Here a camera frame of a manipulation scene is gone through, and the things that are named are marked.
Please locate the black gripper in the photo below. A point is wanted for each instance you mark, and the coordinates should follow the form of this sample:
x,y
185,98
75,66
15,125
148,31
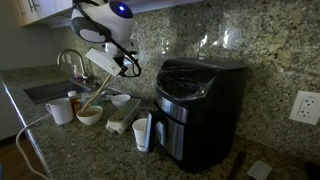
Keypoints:
x,y
122,60

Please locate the wooden spoon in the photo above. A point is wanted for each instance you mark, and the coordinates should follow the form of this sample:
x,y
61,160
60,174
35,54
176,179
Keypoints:
x,y
96,93

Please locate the empty white bowl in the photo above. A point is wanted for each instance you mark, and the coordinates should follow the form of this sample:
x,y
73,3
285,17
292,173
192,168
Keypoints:
x,y
120,100

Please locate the cream bowl with brown contents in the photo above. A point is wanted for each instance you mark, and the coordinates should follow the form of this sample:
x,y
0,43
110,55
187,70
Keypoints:
x,y
90,117

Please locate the curved metal faucet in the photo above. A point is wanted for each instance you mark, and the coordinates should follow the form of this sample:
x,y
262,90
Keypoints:
x,y
79,57

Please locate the clear soap dispenser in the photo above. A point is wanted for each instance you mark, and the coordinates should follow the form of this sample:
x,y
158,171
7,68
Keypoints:
x,y
76,73

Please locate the crumpled grey cloth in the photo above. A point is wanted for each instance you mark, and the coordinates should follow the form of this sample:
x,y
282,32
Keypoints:
x,y
87,99

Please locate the egg carton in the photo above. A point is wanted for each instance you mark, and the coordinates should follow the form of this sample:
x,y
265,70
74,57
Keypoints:
x,y
124,115

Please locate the amber bottle with white cap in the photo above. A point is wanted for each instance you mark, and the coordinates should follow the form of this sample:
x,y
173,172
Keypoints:
x,y
74,101

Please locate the white paper cup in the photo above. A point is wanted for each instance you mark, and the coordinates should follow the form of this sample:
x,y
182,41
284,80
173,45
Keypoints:
x,y
140,133

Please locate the white ceramic mug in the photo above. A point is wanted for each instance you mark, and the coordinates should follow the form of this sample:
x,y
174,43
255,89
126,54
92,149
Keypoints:
x,y
62,111

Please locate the dark kitchen sink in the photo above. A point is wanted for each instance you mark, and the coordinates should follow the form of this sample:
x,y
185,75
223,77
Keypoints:
x,y
50,93

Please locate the bare white wall outlet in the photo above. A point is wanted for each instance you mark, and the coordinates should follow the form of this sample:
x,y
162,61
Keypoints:
x,y
306,107

